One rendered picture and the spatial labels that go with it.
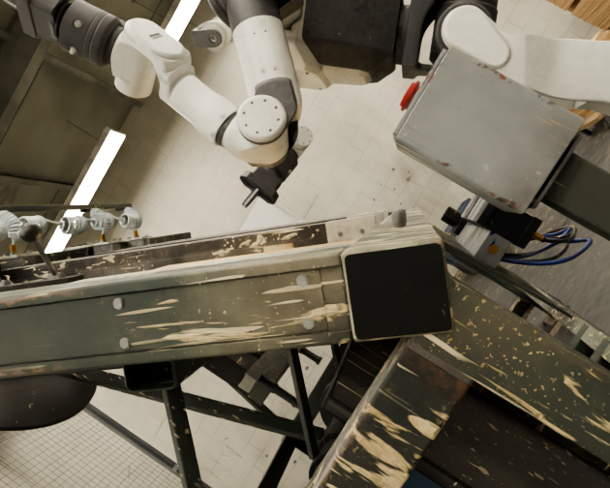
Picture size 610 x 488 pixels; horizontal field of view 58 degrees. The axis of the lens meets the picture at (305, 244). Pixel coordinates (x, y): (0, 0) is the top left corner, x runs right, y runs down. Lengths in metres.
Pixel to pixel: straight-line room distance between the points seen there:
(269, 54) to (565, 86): 0.57
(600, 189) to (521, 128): 0.12
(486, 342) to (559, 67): 0.67
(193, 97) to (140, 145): 6.13
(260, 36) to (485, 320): 0.58
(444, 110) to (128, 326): 0.47
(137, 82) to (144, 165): 6.00
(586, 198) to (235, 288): 0.42
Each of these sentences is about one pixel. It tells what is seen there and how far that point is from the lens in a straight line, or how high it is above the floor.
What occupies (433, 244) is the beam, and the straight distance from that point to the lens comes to 0.64.
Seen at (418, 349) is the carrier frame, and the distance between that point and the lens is 0.67.
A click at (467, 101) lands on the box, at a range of 0.65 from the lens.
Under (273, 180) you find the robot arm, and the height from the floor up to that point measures 1.23.
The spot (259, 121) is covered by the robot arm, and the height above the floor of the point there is 1.13.
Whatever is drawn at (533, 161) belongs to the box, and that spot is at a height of 0.78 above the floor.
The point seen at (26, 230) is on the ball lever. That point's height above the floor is 1.41.
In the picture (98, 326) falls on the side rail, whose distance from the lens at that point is 0.78.
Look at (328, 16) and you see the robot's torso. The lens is 1.14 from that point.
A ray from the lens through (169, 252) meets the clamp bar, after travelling 1.52.
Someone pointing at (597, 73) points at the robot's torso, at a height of 0.70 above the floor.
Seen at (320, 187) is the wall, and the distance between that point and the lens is 6.39.
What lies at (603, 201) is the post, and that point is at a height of 0.69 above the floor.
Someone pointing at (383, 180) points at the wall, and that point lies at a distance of 6.35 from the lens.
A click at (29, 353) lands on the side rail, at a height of 1.20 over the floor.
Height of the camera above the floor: 0.87
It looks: 7 degrees up
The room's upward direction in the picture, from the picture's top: 58 degrees counter-clockwise
